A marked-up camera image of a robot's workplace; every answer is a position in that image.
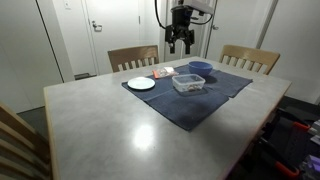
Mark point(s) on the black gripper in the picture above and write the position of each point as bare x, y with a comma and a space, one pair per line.
181, 20

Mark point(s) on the clear plastic box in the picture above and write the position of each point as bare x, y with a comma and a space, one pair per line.
188, 80

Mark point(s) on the blue bowl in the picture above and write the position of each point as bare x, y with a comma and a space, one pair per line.
200, 68

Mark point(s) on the white closet double door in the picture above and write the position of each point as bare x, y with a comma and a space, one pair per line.
200, 40

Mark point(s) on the orange clear snack packet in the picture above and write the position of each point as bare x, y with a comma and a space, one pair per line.
165, 72

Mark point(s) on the silver door knob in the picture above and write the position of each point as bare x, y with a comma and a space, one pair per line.
215, 27

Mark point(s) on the brown wooden chair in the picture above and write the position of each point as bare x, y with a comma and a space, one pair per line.
133, 53

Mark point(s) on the white plate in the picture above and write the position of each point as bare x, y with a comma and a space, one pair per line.
141, 83

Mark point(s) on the dark blue cloth mat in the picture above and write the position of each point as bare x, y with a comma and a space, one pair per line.
230, 83
186, 113

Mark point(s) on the white door with lever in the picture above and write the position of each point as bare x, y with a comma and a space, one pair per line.
116, 33

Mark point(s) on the light wooden chair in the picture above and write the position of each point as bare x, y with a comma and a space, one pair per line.
250, 53

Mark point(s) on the dark doorstep strip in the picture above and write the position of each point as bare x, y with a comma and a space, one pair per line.
85, 76

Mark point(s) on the wooden slat-back chair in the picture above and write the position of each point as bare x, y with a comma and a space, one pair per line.
13, 133

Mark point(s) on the white wall switch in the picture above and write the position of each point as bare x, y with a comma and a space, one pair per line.
67, 4

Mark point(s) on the silver metal bracket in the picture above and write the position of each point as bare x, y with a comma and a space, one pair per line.
316, 130

